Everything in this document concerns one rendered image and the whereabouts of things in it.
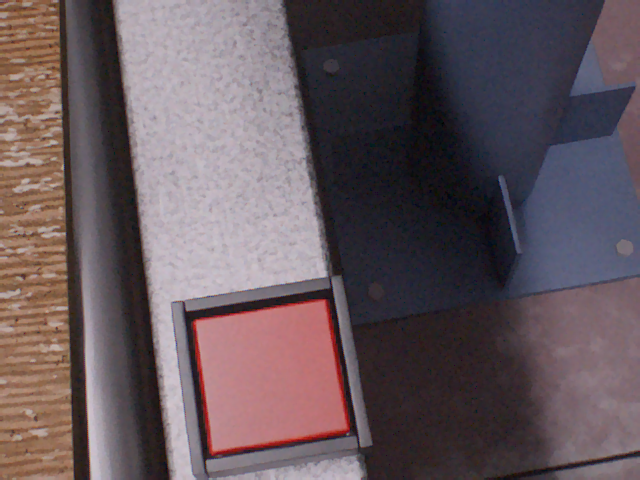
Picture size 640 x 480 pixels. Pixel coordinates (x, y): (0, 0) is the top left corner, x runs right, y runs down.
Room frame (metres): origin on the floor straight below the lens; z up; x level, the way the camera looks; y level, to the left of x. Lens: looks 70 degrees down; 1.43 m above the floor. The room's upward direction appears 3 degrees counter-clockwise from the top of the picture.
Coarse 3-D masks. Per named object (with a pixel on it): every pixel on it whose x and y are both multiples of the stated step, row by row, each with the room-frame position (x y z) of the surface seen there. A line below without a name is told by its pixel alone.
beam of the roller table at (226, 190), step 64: (128, 0) 0.31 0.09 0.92; (192, 0) 0.31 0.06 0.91; (256, 0) 0.31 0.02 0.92; (128, 64) 0.28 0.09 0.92; (192, 64) 0.28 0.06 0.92; (256, 64) 0.28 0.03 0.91; (128, 128) 0.25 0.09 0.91; (192, 128) 0.24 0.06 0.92; (256, 128) 0.24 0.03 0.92; (192, 192) 0.21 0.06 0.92; (256, 192) 0.21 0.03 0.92; (320, 192) 0.21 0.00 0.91; (192, 256) 0.18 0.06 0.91; (256, 256) 0.18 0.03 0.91; (320, 256) 0.18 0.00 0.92
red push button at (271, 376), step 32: (224, 320) 0.15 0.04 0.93; (256, 320) 0.14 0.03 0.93; (288, 320) 0.14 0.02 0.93; (320, 320) 0.14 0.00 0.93; (224, 352) 0.13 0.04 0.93; (256, 352) 0.13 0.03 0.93; (288, 352) 0.13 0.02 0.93; (320, 352) 0.13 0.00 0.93; (224, 384) 0.12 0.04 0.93; (256, 384) 0.12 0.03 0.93; (288, 384) 0.12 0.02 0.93; (320, 384) 0.11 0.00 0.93; (224, 416) 0.10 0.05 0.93; (256, 416) 0.10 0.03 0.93; (288, 416) 0.10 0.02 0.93; (320, 416) 0.10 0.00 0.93; (224, 448) 0.09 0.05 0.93; (256, 448) 0.09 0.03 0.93
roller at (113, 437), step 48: (96, 0) 0.32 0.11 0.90; (96, 48) 0.29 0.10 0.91; (96, 96) 0.27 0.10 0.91; (96, 144) 0.24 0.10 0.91; (96, 192) 0.21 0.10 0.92; (96, 240) 0.19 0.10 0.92; (96, 288) 0.17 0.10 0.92; (96, 336) 0.14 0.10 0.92; (96, 384) 0.12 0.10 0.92; (96, 432) 0.10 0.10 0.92; (144, 432) 0.10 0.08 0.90
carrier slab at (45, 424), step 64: (0, 0) 0.31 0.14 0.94; (64, 0) 0.31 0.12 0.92; (0, 64) 0.27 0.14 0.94; (64, 64) 0.27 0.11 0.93; (0, 128) 0.24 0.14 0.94; (64, 128) 0.24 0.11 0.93; (0, 192) 0.21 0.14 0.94; (64, 192) 0.21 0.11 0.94; (0, 256) 0.18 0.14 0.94; (64, 256) 0.18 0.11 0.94; (0, 320) 0.15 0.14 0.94; (64, 320) 0.15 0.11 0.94; (0, 384) 0.12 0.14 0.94; (64, 384) 0.12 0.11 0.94; (0, 448) 0.09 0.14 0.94; (64, 448) 0.09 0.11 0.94
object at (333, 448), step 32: (256, 288) 0.16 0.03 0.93; (288, 288) 0.16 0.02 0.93; (320, 288) 0.16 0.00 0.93; (192, 320) 0.15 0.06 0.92; (192, 352) 0.13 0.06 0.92; (352, 352) 0.13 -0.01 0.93; (192, 384) 0.12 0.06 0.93; (352, 384) 0.11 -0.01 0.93; (192, 416) 0.10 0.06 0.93; (192, 448) 0.09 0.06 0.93; (288, 448) 0.09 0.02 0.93; (320, 448) 0.09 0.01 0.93; (352, 448) 0.09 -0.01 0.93
